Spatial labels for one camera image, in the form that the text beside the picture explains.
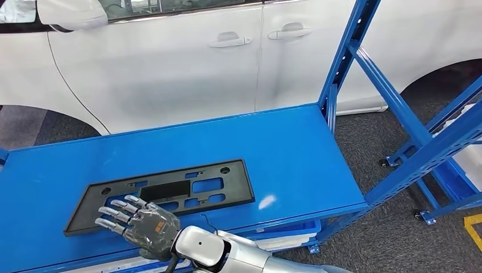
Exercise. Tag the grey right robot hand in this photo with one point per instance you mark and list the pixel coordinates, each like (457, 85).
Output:
(154, 230)

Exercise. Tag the black plastic panel part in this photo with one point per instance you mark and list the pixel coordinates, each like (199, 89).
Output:
(233, 188)

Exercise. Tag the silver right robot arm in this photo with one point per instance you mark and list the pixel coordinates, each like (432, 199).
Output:
(241, 256)

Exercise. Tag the blue metal shelf rack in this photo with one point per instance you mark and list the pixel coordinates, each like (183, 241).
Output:
(282, 150)
(452, 181)

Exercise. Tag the blue plastic crate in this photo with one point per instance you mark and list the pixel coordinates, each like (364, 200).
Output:
(293, 230)

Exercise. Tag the white car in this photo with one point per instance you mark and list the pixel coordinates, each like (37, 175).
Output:
(150, 75)

